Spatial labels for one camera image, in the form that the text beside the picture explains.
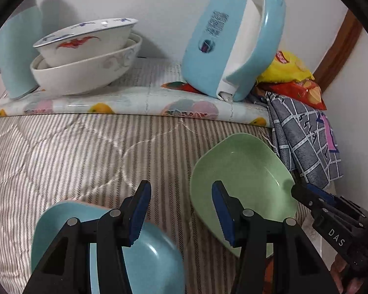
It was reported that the green plate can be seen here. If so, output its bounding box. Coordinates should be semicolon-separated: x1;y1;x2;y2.
189;133;298;258

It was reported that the grey checked cloth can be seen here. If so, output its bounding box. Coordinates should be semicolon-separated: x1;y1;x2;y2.
254;90;344;190

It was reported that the light blue electric kettle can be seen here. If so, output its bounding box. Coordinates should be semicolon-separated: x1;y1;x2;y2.
182;0;287;102

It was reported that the white bowl with red print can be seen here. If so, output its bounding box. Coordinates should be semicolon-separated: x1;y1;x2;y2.
33;18;139;68

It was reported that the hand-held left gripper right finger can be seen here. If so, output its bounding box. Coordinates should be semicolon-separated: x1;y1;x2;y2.
211;181;339;294

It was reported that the floral plastic mat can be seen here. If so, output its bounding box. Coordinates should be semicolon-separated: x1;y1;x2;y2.
0;81;272;126

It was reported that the brown plate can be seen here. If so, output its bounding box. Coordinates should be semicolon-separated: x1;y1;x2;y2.
263;256;279;294

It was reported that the light blue thermos jug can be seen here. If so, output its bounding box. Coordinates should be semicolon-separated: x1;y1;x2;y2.
0;0;46;100

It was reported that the red chip bag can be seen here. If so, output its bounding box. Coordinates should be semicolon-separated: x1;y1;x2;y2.
254;80;327;111

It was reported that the person's right hand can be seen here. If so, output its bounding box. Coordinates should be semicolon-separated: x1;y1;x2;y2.
329;257;364;294

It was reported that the white bowl with grey pattern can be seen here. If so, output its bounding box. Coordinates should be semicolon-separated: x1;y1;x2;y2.
30;33;142;96

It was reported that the yellow chip bag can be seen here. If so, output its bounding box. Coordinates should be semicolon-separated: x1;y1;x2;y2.
257;50;315;83

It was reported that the light blue plate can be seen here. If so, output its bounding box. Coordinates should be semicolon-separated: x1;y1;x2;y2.
31;201;186;294

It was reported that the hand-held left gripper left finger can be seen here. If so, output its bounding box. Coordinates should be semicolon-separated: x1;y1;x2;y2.
23;180;152;294

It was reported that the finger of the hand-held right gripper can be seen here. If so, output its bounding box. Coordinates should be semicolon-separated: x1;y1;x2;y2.
291;183;327;212
305;183;339;204

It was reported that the wooden door frame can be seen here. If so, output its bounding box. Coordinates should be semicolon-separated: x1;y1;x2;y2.
313;15;364;95

